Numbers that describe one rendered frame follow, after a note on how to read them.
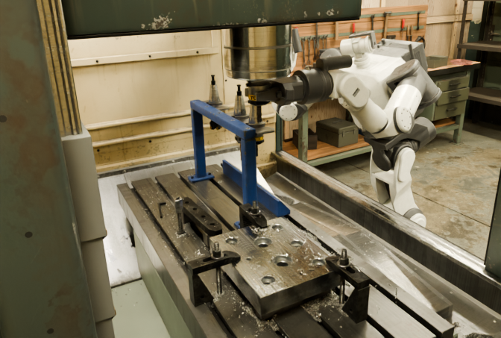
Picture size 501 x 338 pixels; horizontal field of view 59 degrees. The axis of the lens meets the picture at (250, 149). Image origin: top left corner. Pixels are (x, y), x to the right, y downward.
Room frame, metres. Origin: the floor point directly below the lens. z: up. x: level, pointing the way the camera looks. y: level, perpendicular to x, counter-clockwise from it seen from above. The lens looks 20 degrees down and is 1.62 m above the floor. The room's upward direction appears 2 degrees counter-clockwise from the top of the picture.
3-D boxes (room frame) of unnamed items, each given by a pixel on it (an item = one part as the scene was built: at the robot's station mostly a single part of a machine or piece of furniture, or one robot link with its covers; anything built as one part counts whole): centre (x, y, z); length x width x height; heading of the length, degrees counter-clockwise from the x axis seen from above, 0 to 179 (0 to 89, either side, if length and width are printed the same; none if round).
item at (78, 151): (0.85, 0.37, 1.16); 0.48 x 0.05 x 0.51; 27
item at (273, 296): (0.98, -0.05, 0.97); 0.29 x 0.23 x 0.05; 27
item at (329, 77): (1.16, -0.21, 1.40); 0.11 x 0.11 x 0.11; 27
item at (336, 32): (4.25, -1.21, 0.71); 2.21 x 0.95 x 1.43; 120
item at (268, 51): (1.05, -0.02, 1.49); 0.16 x 0.16 x 0.12
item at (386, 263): (1.41, -0.29, 0.70); 0.90 x 0.30 x 0.16; 27
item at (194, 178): (1.67, 0.21, 1.05); 0.10 x 0.05 x 0.30; 117
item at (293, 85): (1.10, -0.11, 1.39); 0.13 x 0.12 x 0.10; 27
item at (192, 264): (0.93, 0.10, 0.97); 0.13 x 0.03 x 0.15; 117
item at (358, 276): (0.87, -0.21, 0.97); 0.13 x 0.03 x 0.15; 27
